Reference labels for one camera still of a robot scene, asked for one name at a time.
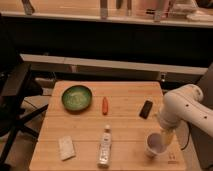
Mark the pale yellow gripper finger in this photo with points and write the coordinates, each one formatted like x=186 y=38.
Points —
x=167 y=136

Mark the white ceramic cup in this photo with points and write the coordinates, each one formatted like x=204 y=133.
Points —
x=154 y=145

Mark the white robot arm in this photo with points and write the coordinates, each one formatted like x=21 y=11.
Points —
x=183 y=103

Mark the green ceramic bowl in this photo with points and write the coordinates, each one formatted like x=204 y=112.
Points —
x=76 y=98

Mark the black rectangular remote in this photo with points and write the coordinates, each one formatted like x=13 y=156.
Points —
x=144 y=113

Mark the clear plastic bottle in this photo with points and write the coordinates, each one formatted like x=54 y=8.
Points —
x=105 y=148

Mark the orange carrot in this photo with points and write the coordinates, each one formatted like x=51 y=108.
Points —
x=105 y=106

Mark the white folded cloth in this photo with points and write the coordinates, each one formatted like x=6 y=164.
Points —
x=66 y=148

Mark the black office chair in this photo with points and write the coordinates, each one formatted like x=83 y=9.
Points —
x=16 y=82

